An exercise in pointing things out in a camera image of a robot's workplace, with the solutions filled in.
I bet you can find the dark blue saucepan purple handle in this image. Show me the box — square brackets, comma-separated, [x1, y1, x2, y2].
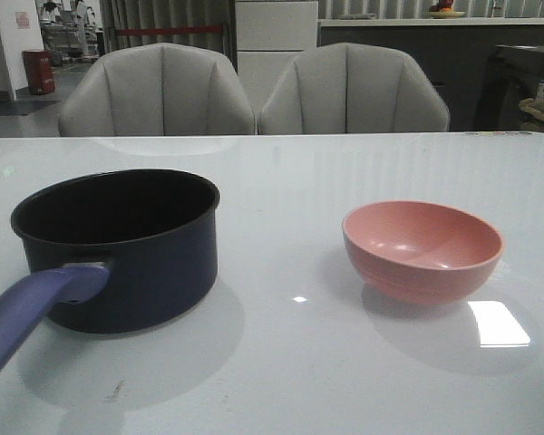
[0, 169, 220, 371]

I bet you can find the pink plastic bowl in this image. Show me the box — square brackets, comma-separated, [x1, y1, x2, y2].
[342, 200, 504, 305]

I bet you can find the right grey upholstered chair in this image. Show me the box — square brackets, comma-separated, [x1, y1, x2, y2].
[257, 43, 451, 135]

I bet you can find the grey upholstered chair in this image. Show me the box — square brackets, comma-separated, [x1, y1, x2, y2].
[257, 43, 451, 135]
[58, 43, 256, 137]

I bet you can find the left grey upholstered chair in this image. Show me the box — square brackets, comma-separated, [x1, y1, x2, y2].
[58, 43, 256, 137]

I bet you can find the white drawer cabinet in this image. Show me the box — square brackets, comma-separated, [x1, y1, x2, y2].
[235, 1, 318, 112]

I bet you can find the red barrier belt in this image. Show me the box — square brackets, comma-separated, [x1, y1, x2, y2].
[114, 24, 224, 37]

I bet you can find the grey counter with white top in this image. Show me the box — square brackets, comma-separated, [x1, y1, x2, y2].
[317, 17, 544, 131]

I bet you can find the fruit plate on counter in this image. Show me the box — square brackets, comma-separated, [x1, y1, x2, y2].
[427, 0, 465, 19]

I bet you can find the red bin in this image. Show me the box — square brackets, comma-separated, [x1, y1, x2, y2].
[23, 49, 55, 95]

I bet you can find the dark side table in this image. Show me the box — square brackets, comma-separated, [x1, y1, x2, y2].
[472, 44, 544, 131]

